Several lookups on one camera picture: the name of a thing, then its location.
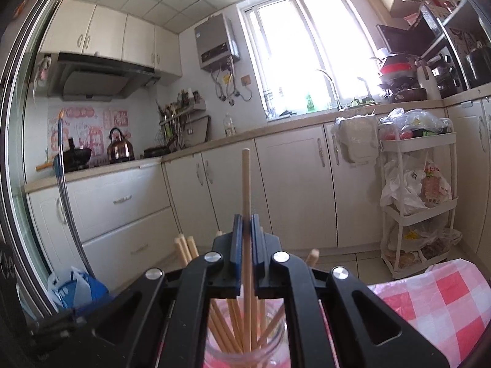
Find white plastic bag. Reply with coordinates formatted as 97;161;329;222
379;159;454;216

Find red white checked tablecloth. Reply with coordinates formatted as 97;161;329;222
203;258;491;368

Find grey gas water heater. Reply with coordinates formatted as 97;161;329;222
194;12;242;72

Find stack of pans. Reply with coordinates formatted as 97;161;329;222
377;55;429;104

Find black cooking pot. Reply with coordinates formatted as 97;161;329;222
466;45;491;89

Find pale wooden chopstick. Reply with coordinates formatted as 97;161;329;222
241;148;254;354

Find white hanging waste bin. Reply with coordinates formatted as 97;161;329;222
332;114;381;168

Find kitchen window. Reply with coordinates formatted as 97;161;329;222
235;0;389;122

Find black wok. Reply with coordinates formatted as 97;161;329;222
36;138;93;173

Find white slim thermos flask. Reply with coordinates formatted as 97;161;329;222
416;56;443;101

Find white rolling cart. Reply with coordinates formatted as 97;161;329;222
377;130;460;281

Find black microwave oven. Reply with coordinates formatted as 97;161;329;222
375;6;447;57

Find steel kettle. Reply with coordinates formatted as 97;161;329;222
106;127;135;164

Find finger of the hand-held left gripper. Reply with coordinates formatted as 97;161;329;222
29;307;90;345

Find clear glass jar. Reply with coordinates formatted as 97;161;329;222
203;298;289;368

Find utensil drying rack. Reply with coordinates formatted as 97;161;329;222
155;88;206;151

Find blue plastic bag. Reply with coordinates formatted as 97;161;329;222
48;268;113;312

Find pink wall poster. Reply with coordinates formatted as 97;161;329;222
46;105;132;162

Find cream wall cabinets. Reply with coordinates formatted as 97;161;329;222
37;0;183;85

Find steel sink faucet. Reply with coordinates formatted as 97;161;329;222
315;69;343;111

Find clear plastic bag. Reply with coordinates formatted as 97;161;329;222
387;108;450;133

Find grey range hood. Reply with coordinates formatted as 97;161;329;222
47;51;162;102

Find cream base kitchen cabinets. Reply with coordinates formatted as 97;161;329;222
23;114;385;293

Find group of wooden chopsticks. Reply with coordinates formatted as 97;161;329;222
174;227;320;368

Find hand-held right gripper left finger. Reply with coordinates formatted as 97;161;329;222
45;214;245;368

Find cream side kitchen cabinets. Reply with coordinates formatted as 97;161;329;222
442;88;491;262

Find black toaster oven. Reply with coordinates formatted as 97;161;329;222
426;45;471;99

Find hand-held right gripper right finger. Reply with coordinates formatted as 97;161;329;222
251;214;450;368

